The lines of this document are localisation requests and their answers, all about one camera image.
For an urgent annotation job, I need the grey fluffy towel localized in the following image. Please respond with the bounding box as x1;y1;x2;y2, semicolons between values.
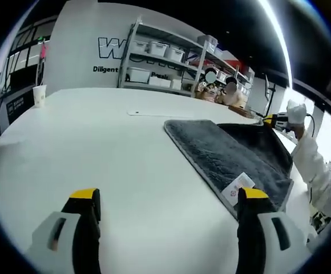
164;119;294;220

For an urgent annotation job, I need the wooden tray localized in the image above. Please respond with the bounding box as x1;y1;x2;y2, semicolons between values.
228;105;253;118

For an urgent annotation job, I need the long ceiling light strip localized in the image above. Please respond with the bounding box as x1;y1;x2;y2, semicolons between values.
261;0;294;92

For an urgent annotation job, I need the clear storage bin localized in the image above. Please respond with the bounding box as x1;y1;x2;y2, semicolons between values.
204;34;219;52

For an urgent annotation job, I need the white lidded storage bin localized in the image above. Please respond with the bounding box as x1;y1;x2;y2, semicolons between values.
132;39;150;54
165;46;186;62
148;41;168;57

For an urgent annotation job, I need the black cabinet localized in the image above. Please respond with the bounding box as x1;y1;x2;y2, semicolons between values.
0;85;38;135

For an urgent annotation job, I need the large white storage bin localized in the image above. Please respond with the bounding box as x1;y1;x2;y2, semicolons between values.
126;66;151;84

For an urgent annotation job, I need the white paper cup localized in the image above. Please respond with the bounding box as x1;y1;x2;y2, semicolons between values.
32;84;47;108

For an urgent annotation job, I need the grey metal shelving rack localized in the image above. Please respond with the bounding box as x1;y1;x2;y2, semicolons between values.
116;17;256;99

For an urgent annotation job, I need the black monitor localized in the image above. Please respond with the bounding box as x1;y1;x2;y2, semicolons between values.
8;64;39;92

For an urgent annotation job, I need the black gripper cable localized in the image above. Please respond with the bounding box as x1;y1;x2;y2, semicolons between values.
304;113;317;139

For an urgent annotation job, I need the black camera stand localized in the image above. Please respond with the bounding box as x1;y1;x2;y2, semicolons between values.
264;74;277;116

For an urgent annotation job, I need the white table cable plate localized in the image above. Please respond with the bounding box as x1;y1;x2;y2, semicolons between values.
127;106;195;118

